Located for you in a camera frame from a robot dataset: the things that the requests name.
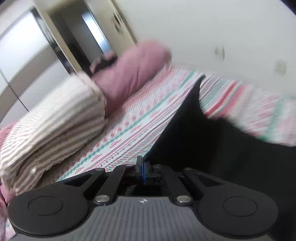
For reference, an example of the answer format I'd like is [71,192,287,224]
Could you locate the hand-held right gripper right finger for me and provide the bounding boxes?
[144,162,223,206]

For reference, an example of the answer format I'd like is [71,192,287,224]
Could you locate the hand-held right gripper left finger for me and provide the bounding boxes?
[58,156,145,206]

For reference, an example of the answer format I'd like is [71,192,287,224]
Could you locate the black pants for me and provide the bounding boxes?
[143,75,296,223]

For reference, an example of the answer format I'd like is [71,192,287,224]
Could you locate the patterned bedsheet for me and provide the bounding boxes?
[0,65,296,241]

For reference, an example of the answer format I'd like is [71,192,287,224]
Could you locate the striped beige pillows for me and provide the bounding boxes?
[0,72,109,194]

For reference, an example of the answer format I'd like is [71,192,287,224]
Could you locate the mauve pillow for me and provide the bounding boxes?
[92,40,172,117]

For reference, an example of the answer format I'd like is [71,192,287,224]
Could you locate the mauve comforter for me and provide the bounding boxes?
[0,123,18,209]

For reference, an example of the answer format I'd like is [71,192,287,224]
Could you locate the white door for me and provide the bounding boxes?
[102,0,139,47]

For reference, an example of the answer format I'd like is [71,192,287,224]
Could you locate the white wardrobe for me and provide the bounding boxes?
[0,0,80,123]

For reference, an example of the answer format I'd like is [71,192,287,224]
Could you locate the door handle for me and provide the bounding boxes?
[112,11,123,33]

